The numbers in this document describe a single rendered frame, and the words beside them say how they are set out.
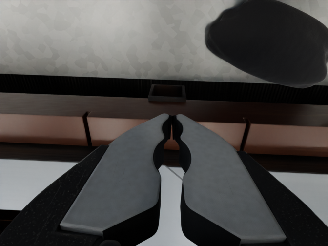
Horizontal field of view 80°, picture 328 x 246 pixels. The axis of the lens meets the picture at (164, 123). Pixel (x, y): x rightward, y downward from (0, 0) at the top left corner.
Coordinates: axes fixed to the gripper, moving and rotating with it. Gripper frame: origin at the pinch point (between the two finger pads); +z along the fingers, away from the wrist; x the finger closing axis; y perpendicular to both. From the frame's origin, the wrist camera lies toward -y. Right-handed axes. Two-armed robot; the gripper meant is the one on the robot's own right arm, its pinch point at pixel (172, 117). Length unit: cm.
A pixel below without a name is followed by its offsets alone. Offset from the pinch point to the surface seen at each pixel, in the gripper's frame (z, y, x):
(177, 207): 5.6, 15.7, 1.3
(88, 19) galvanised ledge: 22.7, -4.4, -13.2
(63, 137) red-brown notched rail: 8.1, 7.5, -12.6
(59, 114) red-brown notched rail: 8.4, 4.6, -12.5
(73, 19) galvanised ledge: 22.7, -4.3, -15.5
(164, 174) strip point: 5.6, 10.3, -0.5
